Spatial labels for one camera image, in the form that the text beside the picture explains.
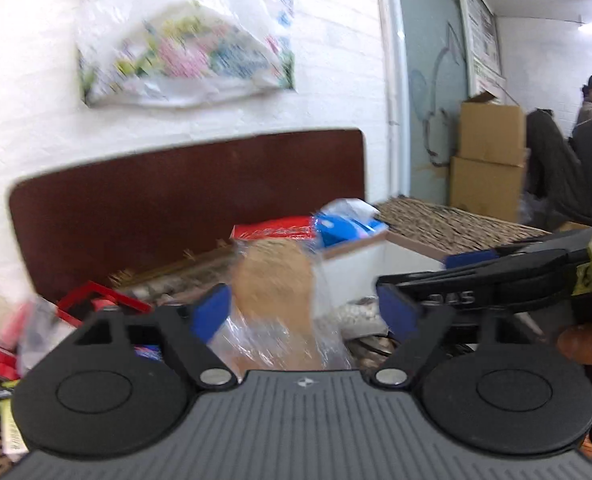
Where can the wall notice board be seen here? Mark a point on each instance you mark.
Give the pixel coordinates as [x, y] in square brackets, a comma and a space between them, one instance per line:
[482, 35]

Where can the pile of small packets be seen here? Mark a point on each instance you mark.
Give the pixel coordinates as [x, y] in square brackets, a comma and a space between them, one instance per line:
[10, 350]

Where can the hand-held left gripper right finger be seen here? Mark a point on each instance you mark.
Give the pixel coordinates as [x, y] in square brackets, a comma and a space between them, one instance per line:
[396, 310]

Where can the dark jacket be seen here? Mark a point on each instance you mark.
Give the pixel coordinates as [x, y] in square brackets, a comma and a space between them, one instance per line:
[553, 165]

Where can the glass panel with cat drawing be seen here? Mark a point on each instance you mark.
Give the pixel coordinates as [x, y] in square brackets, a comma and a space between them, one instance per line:
[433, 85]

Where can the white cardboard box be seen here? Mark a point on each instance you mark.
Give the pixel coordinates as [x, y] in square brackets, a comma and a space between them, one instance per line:
[356, 270]

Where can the large brown cardboard carton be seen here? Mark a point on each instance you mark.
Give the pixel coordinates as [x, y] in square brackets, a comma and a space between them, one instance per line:
[483, 190]

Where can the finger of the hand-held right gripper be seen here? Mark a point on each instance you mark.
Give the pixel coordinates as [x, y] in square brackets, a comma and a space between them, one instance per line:
[471, 259]

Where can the red open box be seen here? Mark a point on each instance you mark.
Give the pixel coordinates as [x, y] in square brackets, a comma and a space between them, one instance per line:
[100, 291]

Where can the dark brown headboard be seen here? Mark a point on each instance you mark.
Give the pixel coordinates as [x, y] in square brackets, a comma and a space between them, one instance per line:
[175, 195]

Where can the white door frame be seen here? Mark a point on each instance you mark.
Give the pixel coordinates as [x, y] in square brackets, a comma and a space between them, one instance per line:
[393, 85]

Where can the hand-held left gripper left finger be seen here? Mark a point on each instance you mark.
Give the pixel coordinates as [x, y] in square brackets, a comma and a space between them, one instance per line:
[210, 310]

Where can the small brown cardboard carton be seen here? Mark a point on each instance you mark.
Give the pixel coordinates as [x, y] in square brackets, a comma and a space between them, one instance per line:
[491, 130]

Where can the floral plastic bag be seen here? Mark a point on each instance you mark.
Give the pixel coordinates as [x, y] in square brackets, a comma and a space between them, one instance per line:
[185, 40]

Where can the blue and white packet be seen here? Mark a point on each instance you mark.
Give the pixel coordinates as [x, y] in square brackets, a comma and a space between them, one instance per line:
[341, 225]

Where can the person's right hand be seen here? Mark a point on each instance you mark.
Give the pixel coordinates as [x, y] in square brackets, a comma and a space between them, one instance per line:
[591, 346]

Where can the brown insole packet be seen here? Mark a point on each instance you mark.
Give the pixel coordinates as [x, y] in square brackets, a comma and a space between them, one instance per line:
[276, 280]

